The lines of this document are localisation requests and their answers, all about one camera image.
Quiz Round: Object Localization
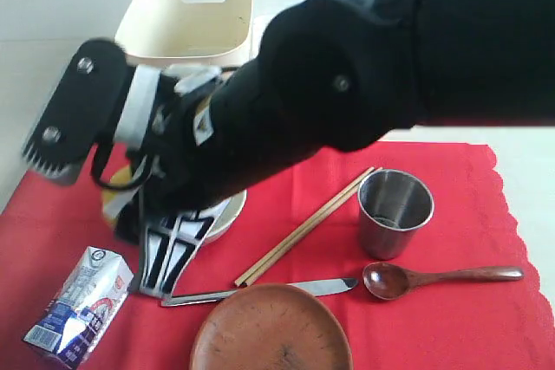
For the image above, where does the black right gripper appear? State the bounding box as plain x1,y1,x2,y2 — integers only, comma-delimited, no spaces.
128,83,243,299

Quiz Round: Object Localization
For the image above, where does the yellow lemon with sticker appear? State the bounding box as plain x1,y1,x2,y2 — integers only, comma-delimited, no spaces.
101,165,137,229

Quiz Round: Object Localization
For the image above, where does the blue white milk carton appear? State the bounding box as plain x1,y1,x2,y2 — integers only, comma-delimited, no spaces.
23,246,134,369

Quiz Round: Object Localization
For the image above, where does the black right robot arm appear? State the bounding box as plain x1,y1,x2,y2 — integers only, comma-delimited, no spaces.
115,0,554,243

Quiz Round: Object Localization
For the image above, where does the white enamel bowl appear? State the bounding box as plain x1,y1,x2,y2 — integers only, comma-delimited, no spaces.
203,190,247,245

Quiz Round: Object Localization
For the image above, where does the brown wooden plate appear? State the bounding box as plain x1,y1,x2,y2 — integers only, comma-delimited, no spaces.
189,283,354,370

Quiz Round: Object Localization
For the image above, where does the lower wooden chopstick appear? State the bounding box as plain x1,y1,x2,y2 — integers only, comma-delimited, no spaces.
243,166,383,288

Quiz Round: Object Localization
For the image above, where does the steel table knife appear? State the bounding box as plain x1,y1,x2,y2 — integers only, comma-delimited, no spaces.
160,277,358,308

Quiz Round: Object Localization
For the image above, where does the dark wooden spoon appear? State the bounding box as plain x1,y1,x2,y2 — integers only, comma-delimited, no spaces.
362,262,525,301

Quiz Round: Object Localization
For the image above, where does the stainless steel cup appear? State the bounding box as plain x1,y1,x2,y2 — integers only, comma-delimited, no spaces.
356,169,434,260

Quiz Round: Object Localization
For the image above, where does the cream plastic bin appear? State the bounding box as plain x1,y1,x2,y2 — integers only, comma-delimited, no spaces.
114,0,253,68

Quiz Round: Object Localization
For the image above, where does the white woven plastic basket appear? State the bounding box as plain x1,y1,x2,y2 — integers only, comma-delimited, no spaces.
251,15,273,58

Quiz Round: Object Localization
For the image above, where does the red table mat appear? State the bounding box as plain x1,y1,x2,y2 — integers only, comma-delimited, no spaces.
1,142,554,369

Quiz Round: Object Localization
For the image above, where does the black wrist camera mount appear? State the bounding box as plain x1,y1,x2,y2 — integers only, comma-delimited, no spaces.
22,38,134,185

